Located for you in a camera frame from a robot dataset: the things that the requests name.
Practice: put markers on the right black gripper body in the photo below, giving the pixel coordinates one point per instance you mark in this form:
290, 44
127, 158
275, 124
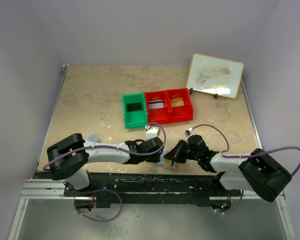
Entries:
181, 152

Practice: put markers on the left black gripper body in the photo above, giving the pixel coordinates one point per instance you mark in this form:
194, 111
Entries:
159, 152

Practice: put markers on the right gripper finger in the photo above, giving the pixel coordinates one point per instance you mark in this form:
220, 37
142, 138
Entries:
176, 154
179, 161

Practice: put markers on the gold card from holder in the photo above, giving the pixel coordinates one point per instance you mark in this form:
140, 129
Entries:
169, 163

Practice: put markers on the pink leather card holder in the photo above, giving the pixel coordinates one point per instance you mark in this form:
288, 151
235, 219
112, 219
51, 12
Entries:
162, 160

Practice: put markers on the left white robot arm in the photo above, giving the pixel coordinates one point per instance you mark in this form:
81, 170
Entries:
67, 157

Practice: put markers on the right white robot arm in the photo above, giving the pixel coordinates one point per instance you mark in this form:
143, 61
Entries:
262, 174

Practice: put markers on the white card in red bin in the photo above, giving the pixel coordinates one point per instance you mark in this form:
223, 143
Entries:
156, 104

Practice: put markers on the black card in green bin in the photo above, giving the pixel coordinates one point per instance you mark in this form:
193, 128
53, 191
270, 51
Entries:
134, 107

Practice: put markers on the gold card in red bin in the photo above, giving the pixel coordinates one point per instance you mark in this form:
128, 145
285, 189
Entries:
177, 102

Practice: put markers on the middle red plastic bin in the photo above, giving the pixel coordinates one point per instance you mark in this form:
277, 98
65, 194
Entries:
160, 116

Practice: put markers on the red plastic bin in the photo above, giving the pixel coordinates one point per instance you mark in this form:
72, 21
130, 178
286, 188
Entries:
160, 116
184, 113

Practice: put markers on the green plastic bin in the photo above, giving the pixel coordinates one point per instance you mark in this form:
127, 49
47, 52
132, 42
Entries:
135, 113

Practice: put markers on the right red plastic bin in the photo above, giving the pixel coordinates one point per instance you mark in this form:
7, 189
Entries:
184, 113

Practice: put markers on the clear jar of paper clips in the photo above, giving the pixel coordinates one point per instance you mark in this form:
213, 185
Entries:
92, 137

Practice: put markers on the small framed whiteboard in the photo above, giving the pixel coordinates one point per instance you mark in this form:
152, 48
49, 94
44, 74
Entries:
216, 76

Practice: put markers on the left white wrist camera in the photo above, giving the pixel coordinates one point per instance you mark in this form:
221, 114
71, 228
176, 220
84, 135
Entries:
152, 132

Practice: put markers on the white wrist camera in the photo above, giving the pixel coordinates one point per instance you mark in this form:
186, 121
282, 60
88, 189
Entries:
188, 132
152, 132

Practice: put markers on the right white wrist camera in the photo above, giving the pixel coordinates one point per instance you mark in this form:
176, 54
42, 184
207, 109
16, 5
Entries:
188, 132

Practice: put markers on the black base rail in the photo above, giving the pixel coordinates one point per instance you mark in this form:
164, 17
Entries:
155, 189

